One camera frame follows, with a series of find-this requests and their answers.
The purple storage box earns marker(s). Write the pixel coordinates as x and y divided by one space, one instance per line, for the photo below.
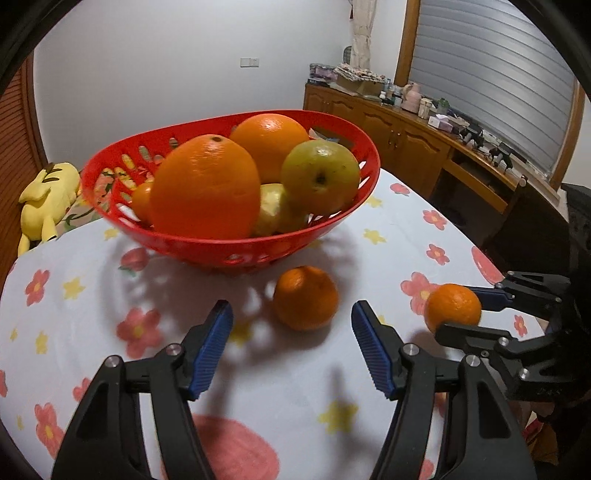
322 73

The wooden cabinet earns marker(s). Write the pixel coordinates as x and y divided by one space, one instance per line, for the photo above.
406 138

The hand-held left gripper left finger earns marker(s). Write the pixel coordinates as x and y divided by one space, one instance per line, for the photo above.
212 346

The red perforated plastic basket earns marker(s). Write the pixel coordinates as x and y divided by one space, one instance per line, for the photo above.
198 249

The small orange mandarin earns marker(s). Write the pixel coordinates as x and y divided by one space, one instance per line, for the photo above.
304 297
452 307
142 201

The grey window blind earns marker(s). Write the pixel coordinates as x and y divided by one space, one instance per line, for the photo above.
489 78

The pink kettle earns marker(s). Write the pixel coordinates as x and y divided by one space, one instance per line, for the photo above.
411 98

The dark chair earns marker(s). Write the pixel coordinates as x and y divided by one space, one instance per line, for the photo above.
526 230

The white wall switch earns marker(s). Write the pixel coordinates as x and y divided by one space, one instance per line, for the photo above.
249 62

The colourful floral blanket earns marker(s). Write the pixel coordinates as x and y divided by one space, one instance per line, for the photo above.
81 212

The yellow plush toy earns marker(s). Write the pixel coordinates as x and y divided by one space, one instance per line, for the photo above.
46 194

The large orange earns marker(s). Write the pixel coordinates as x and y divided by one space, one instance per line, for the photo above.
270 138
203 194

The purple white tissue box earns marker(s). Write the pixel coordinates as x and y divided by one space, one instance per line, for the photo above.
440 122

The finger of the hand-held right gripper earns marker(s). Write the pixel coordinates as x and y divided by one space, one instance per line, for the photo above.
531 288
480 339

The cardboard box with patterned cloth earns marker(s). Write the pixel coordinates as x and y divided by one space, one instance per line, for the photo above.
360 81

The wooden slatted door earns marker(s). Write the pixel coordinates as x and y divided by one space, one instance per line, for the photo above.
18 161

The yellow lemon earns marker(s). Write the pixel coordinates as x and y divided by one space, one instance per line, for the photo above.
268 210

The beige curtain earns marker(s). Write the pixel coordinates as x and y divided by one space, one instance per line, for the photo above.
360 32

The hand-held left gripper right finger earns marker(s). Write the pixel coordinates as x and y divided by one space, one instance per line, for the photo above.
369 346

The large green apple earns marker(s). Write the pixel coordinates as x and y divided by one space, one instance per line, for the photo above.
321 175

